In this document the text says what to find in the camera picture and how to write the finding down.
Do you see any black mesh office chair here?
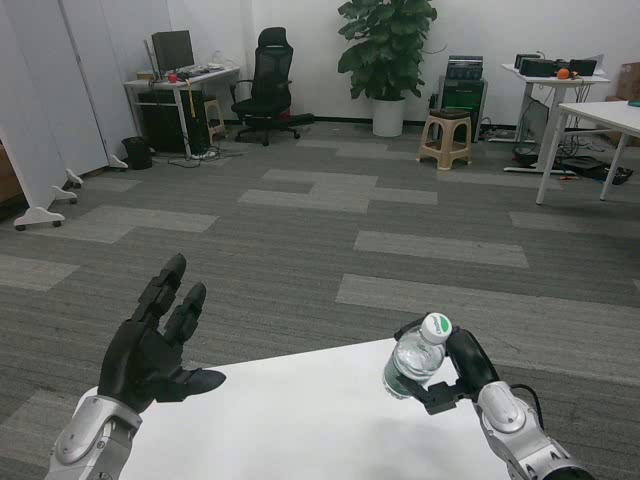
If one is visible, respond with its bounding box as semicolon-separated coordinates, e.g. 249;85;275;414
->
230;27;302;147

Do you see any beige plastic stool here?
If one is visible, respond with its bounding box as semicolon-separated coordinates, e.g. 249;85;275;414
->
202;98;227;144

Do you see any brown wooden cabinet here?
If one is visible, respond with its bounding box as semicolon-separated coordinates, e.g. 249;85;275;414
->
0;144;27;206

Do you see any large black equipment box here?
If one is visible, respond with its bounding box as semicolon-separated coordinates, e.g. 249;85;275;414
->
514;53;555;77

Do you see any black green equipment case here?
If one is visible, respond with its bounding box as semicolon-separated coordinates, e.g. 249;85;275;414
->
438;75;489;144

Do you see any clear water bottle green label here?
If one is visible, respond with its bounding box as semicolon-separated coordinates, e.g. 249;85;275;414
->
382;312;454;400

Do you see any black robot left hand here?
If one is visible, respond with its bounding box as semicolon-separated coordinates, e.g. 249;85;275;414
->
97;253;227;414

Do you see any green potted plant white pot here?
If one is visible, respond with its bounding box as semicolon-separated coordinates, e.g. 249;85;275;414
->
337;0;439;138

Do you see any beige stool brown seat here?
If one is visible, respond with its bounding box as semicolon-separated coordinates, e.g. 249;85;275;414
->
416;109;474;170

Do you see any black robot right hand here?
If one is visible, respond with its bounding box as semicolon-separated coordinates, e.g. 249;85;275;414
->
393;319;501;415

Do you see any black computer cabinet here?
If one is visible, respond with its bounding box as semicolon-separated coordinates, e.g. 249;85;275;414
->
137;90;210;154

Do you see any black computer monitor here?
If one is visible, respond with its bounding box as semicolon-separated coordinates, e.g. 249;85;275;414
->
151;30;195;73

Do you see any white rectangular table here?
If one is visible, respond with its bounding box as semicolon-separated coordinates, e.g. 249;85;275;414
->
535;99;640;205

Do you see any brown cardboard box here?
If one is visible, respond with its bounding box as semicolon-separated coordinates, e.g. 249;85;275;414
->
617;62;640;101

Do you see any black floor equipment tray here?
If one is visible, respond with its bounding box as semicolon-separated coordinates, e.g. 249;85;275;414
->
559;155;609;179

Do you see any black trash bin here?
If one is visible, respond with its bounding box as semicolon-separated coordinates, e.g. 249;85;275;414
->
121;136;154;171

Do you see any white office desk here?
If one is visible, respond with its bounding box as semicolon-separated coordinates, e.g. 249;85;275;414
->
123;65;241;157

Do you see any black striped equipment box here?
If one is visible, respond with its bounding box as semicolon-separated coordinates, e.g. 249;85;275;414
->
447;55;484;80

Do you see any white standing desk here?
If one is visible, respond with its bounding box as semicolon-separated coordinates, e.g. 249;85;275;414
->
501;62;612;174

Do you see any white rolling partition screen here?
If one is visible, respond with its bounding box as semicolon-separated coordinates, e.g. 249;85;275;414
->
9;0;130;190
0;0;84;231

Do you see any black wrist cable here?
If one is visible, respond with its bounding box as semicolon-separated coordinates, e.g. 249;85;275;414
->
509;383;546;431

